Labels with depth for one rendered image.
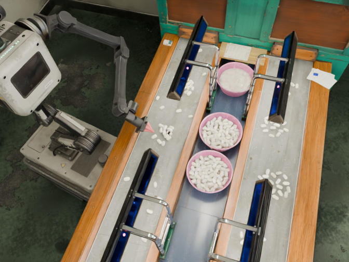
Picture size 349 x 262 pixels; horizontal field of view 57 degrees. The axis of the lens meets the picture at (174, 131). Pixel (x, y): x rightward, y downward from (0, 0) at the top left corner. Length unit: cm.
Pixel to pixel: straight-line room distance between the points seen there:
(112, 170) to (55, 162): 61
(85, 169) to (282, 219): 132
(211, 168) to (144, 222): 49
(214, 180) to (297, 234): 51
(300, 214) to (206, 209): 50
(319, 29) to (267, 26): 32
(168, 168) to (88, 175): 63
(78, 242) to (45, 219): 101
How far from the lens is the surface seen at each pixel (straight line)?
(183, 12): 240
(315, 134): 211
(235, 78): 229
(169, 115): 209
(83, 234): 186
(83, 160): 235
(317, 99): 226
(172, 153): 195
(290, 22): 230
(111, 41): 203
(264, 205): 148
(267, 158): 198
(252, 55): 238
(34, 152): 252
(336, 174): 293
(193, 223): 187
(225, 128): 204
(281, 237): 184
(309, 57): 240
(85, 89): 332
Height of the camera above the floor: 248
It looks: 60 degrees down
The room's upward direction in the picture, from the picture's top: 6 degrees counter-clockwise
